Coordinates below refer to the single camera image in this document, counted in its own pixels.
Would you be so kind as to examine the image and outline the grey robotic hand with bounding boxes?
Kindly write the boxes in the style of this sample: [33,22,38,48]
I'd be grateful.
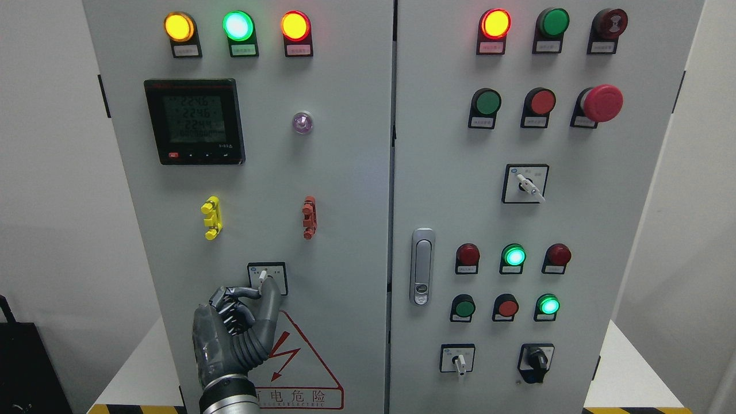
[192,275,282,389]

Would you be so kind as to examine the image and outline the white rotary selector switch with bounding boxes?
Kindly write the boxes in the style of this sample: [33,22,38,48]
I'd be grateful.
[247,262,289,296]

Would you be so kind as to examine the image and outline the green lit indicator light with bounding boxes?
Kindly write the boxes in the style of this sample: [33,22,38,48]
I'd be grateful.
[223,10,259,58]

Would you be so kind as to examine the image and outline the red-rimmed yellow indicator light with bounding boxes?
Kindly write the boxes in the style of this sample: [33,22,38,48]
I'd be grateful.
[281,10,313,58]

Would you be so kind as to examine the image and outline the red electric hazard warning sign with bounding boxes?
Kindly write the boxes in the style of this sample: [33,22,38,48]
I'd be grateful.
[249,310,344,411]

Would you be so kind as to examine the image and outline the yellow terminal clip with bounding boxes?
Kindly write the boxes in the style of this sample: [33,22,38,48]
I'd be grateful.
[200,195,223,240]

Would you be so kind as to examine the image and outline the red terminal clip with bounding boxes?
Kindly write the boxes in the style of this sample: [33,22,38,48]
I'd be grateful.
[302,195,317,239]

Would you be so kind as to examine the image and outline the grey left cabinet door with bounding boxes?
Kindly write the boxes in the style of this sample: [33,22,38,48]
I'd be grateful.
[83,1,394,413]

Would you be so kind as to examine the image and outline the grey cabinet door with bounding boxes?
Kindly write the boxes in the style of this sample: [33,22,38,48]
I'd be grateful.
[388,1,704,413]
[83,1,394,413]

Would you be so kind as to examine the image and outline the black digital power meter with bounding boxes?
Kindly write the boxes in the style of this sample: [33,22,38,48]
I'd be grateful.
[144,78,246,165]

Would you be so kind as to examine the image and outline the clear small bulb lamp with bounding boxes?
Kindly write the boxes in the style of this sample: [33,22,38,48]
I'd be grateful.
[292,111,315,135]

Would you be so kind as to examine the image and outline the green push button lower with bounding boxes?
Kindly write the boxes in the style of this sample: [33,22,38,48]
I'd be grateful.
[450,294,476,323]

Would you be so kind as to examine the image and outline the green push button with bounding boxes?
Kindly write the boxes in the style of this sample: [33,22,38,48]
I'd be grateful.
[467,87,502,129]
[450,294,476,323]

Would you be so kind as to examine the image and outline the dark red indicator left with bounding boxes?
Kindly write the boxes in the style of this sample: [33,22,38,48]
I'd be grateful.
[455,242,481,275]

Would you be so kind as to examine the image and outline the dark red indicator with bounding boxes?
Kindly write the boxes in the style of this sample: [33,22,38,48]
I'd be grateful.
[455,242,481,275]
[541,243,572,275]

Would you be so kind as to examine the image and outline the red push button lower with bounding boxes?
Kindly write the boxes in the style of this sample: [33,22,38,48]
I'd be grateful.
[492,293,519,322]

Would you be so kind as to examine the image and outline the red push button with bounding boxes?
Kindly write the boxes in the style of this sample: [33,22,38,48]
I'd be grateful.
[520,87,557,129]
[492,293,519,322]

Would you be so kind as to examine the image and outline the green lit indicator middle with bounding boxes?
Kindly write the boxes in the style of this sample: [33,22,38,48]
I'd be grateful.
[499,243,527,275]

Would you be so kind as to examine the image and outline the yellow indicator light top left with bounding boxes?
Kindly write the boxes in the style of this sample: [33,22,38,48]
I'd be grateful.
[163,11,202,58]

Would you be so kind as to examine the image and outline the green lit indicator lower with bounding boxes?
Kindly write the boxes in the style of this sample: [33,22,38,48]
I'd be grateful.
[534,293,560,322]

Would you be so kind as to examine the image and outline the dark red indicator right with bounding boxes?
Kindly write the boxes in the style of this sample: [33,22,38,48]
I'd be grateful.
[541,243,572,275]

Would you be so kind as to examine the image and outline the green push button upper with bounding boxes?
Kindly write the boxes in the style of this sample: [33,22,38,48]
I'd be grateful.
[467,87,502,129]

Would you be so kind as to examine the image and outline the grey right cabinet door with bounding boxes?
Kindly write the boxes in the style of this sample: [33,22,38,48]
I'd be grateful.
[388,1,704,413]

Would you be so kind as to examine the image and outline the red push button upper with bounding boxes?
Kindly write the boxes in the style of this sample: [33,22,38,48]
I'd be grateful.
[520,87,557,129]

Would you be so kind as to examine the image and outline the red-rimmed lit indicator right door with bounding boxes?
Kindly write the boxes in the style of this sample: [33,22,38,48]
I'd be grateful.
[476,8,512,56]

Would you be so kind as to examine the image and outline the red emergency stop button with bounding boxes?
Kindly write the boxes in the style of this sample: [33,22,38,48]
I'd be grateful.
[570,84,624,129]

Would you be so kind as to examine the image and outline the green unlit indicator top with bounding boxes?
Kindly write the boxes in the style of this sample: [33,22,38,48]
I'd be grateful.
[532,7,570,54]

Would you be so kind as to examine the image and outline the dark red buzzer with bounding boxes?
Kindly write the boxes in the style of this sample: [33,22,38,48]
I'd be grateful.
[586,8,628,55]

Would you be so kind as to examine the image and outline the black case with handle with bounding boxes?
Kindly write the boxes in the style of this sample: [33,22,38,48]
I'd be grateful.
[1,296,72,413]

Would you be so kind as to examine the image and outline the silver door handle lock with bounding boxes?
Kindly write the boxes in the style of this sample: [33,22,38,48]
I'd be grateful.
[409,228,435,306]

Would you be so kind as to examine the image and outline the white selector switch lower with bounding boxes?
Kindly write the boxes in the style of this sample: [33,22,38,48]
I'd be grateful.
[439,343,476,379]

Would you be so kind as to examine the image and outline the black rotary knob switch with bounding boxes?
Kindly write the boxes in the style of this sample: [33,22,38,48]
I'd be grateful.
[517,343,555,384]

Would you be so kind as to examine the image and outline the white selector switch upper right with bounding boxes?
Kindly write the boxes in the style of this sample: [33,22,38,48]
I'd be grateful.
[502,163,550,204]

